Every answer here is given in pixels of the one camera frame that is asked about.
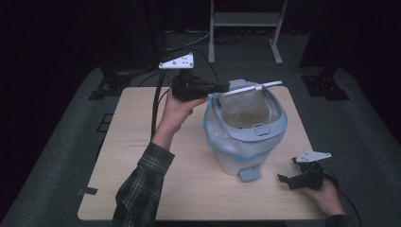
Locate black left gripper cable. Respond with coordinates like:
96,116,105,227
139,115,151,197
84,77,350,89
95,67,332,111
150,69,174,140

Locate grey white pedal trash can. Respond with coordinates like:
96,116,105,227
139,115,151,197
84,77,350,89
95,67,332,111
207,79,288,183

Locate person's right hand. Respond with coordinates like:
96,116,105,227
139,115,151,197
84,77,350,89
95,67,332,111
301,179,347,218

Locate cables on floor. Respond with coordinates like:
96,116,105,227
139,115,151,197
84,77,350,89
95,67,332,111
137,29,221,88

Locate white metal stand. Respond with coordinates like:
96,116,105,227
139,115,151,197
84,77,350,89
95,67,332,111
207,0,288,66

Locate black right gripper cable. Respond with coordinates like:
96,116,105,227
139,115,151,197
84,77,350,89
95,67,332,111
323,167,363,227

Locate black stand base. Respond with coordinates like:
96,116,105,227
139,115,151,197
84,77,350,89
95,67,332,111
299,65,351,101
87,60,159,101

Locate grey tape strip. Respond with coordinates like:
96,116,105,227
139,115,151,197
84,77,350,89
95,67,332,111
77,186,99,197

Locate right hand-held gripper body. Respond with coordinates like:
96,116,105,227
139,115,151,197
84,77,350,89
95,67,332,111
292,149,333,191

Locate dark floor plate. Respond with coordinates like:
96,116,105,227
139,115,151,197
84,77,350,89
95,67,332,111
96,113,114,133

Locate person's left hand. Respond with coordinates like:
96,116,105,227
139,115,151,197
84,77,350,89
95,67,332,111
150,90,210,151

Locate blue translucent trash bag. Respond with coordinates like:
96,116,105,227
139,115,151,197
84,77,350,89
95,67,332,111
202,93,278,164

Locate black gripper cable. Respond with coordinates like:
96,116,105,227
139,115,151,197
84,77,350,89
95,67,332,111
150,69,174,140
323,167,363,227

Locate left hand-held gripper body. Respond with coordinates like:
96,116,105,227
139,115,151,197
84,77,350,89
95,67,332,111
158,51,217,102

